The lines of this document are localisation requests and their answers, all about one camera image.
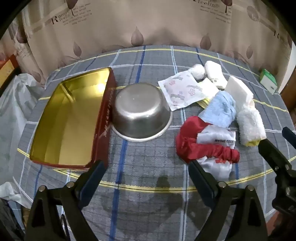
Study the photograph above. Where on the white pad with yellow edge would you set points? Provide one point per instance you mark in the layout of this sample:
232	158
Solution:
208	89

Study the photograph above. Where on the white cloth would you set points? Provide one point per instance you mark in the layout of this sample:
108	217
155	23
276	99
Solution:
214	71

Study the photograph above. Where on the white floral printed packet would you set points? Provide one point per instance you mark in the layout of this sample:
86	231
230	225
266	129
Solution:
178	90

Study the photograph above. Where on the white sponge block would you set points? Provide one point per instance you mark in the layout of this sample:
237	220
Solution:
238	89

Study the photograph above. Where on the grey plaid bedsheet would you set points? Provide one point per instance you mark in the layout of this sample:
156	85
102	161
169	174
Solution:
148	162

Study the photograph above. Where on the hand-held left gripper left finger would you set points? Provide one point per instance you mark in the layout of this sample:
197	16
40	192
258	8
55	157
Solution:
92	177

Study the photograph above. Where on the red and gold tin box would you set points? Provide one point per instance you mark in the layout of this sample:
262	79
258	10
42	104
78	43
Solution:
64	120

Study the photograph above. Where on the red and white cloth bag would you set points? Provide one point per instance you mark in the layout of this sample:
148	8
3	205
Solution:
189	134

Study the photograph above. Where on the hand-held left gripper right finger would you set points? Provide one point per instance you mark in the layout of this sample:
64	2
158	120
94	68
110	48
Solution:
203	183

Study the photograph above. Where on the green and white tissue pack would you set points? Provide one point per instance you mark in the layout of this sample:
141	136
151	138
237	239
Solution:
268	80

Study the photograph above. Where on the white fluffy towel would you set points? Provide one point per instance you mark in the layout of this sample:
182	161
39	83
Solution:
251	125

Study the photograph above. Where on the beige leaf printed curtain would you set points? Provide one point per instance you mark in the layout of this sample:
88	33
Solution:
148	23

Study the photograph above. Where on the orange box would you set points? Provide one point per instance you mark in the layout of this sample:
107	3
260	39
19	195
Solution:
7	69

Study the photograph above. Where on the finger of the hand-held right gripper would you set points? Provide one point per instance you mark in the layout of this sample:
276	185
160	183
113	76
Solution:
289	137
272	156

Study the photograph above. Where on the stainless steel bowl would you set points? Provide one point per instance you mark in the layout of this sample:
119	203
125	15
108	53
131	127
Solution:
138	109

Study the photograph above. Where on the light blue towel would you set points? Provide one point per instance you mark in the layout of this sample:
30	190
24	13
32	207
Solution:
219	109

